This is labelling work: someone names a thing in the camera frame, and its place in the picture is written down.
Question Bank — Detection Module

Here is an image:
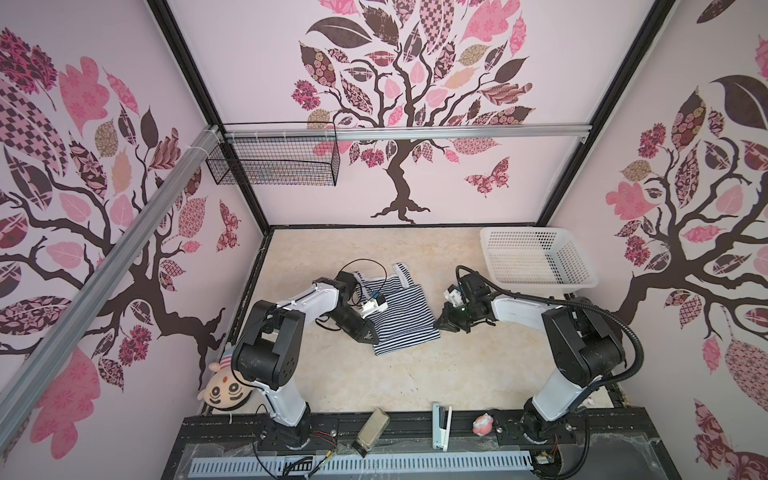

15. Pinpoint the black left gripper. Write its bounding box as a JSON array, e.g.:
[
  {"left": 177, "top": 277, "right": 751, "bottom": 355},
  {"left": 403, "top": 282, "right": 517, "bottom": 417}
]
[{"left": 324, "top": 304, "right": 378, "bottom": 346}]

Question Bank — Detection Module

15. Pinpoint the blue white striped tank top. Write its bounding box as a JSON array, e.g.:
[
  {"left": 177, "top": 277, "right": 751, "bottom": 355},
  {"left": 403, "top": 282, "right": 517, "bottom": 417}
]
[{"left": 354, "top": 263, "right": 440, "bottom": 356}]

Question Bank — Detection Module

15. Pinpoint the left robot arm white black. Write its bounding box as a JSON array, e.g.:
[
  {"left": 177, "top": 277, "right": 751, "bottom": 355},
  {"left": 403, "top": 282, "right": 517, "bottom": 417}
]
[{"left": 232, "top": 272, "right": 379, "bottom": 448}]

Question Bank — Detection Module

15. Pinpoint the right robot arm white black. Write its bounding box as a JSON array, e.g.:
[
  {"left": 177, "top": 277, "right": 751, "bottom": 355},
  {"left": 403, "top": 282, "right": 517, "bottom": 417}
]
[{"left": 433, "top": 271, "right": 626, "bottom": 443}]

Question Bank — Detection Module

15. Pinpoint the tan rectangular box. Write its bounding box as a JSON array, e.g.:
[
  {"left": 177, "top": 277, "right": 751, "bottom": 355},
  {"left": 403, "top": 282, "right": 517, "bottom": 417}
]
[{"left": 351, "top": 408, "right": 390, "bottom": 458}]

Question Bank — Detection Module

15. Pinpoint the pink white small toy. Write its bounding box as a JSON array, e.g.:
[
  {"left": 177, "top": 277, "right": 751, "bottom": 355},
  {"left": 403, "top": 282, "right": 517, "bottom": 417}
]
[{"left": 472, "top": 413, "right": 494, "bottom": 437}]

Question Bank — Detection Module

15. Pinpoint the white stapler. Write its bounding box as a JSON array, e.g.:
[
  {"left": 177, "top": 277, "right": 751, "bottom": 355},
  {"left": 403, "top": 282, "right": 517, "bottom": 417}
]
[{"left": 432, "top": 403, "right": 453, "bottom": 452}]

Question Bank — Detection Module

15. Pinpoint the white plastic laundry basket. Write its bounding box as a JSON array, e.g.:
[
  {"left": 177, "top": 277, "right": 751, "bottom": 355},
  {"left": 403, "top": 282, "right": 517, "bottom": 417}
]
[{"left": 480, "top": 227, "right": 599, "bottom": 293}]

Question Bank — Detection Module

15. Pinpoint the cartoon doll head toy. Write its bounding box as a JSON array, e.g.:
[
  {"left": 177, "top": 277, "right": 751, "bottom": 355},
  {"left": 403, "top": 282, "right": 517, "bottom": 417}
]
[{"left": 197, "top": 347, "right": 254, "bottom": 411}]

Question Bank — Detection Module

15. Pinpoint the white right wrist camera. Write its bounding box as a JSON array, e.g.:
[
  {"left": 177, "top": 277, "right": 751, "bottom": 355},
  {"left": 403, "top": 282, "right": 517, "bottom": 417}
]
[{"left": 443, "top": 285, "right": 465, "bottom": 308}]

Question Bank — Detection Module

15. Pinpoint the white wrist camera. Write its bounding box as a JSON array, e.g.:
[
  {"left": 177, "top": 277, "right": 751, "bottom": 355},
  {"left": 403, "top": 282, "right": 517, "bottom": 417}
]
[
  {"left": 443, "top": 285, "right": 465, "bottom": 308},
  {"left": 359, "top": 294, "right": 388, "bottom": 319}
]

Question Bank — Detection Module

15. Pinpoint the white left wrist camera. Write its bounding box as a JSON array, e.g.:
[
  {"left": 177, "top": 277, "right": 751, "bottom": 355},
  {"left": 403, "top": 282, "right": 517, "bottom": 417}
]
[{"left": 359, "top": 294, "right": 388, "bottom": 319}]

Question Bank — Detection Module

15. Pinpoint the black left camera cable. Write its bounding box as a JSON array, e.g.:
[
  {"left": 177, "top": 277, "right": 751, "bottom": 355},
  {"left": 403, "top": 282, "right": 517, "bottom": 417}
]
[{"left": 338, "top": 257, "right": 390, "bottom": 301}]

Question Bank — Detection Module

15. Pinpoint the white slotted cable duct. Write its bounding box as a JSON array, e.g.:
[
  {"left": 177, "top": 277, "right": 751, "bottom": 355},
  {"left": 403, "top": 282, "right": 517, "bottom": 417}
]
[{"left": 187, "top": 451, "right": 533, "bottom": 479}]

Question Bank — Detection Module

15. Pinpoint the black wire basket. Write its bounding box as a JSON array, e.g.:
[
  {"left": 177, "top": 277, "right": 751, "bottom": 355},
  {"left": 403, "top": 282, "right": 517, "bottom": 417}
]
[{"left": 206, "top": 120, "right": 341, "bottom": 187}]

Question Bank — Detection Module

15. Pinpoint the aluminium rail back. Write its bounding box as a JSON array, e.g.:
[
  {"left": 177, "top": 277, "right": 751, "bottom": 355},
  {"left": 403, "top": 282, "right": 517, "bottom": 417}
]
[{"left": 225, "top": 123, "right": 592, "bottom": 141}]

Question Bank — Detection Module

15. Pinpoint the aluminium rail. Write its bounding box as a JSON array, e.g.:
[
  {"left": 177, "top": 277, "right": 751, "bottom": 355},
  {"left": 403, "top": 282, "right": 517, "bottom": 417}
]
[
  {"left": 225, "top": 123, "right": 592, "bottom": 141},
  {"left": 1, "top": 125, "right": 221, "bottom": 448}
]

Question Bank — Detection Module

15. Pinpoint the black corrugated cable conduit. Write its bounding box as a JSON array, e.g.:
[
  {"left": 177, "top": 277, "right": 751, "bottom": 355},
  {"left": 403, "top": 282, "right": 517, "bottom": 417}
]
[{"left": 454, "top": 265, "right": 645, "bottom": 412}]

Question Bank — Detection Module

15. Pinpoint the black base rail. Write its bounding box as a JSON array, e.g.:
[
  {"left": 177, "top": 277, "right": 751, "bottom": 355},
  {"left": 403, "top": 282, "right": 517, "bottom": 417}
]
[{"left": 161, "top": 407, "right": 681, "bottom": 479}]

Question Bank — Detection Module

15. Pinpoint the aluminium rail left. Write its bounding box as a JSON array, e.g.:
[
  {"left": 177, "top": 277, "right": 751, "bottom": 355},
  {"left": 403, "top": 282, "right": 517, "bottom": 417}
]
[{"left": 1, "top": 125, "right": 221, "bottom": 448}]

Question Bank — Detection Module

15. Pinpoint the black corner frame post left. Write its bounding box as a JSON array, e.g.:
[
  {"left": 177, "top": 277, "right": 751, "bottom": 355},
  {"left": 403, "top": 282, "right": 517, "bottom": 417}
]
[{"left": 147, "top": 0, "right": 272, "bottom": 235}]

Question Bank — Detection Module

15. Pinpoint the black corner frame post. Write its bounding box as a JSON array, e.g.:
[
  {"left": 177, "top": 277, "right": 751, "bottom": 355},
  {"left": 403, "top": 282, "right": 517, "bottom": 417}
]
[
  {"left": 147, "top": 0, "right": 272, "bottom": 235},
  {"left": 534, "top": 0, "right": 677, "bottom": 227}
]

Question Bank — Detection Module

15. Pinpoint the black corner frame post right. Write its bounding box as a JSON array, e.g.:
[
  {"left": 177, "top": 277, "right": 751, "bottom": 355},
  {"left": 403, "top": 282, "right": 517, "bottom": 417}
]
[{"left": 534, "top": 0, "right": 677, "bottom": 227}]

